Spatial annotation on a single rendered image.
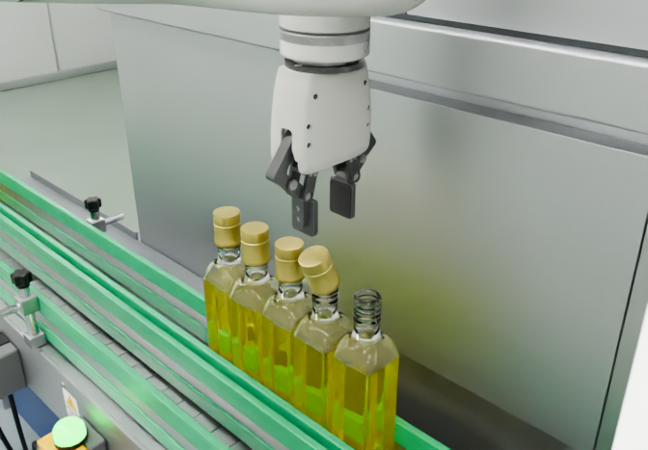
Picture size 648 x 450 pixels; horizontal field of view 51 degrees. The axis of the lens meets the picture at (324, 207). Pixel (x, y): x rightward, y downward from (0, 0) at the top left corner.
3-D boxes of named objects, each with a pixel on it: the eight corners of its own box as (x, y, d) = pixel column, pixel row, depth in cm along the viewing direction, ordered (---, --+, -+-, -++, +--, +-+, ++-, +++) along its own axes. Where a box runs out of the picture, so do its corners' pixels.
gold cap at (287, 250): (311, 276, 79) (310, 242, 77) (289, 287, 76) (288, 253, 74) (290, 265, 81) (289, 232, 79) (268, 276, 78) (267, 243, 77)
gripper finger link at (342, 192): (349, 145, 72) (348, 202, 75) (329, 153, 70) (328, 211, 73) (372, 153, 70) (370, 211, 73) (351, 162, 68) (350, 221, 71)
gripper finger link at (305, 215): (296, 166, 67) (297, 225, 70) (272, 174, 65) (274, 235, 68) (318, 174, 65) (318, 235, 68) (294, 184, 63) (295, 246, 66)
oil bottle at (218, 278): (266, 388, 96) (260, 258, 87) (235, 409, 93) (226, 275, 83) (241, 370, 100) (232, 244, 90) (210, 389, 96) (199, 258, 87)
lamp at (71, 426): (94, 438, 95) (90, 422, 94) (63, 456, 92) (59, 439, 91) (77, 423, 98) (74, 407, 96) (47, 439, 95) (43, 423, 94)
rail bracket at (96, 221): (133, 255, 132) (124, 193, 126) (101, 268, 127) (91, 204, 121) (122, 248, 134) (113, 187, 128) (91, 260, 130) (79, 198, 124)
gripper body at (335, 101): (333, 35, 69) (332, 140, 73) (256, 51, 62) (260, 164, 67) (391, 46, 64) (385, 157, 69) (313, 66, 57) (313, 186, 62)
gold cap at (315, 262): (347, 278, 74) (335, 250, 71) (325, 300, 72) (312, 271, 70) (325, 268, 76) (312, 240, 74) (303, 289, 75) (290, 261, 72)
